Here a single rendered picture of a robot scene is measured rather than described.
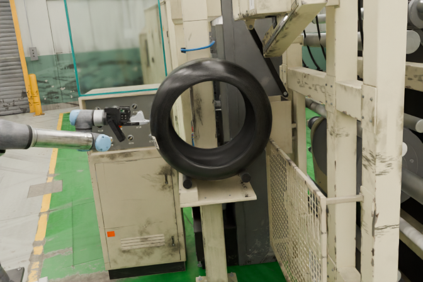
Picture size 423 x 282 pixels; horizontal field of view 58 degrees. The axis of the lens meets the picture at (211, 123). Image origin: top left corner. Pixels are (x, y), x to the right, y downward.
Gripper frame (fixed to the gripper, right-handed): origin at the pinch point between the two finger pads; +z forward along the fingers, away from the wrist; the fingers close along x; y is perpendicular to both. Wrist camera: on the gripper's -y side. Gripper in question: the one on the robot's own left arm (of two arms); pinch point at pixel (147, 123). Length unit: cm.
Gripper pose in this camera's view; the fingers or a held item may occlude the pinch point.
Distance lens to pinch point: 184.7
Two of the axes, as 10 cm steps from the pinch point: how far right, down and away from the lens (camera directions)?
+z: 10.0, 0.1, 0.9
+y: 0.3, -9.7, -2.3
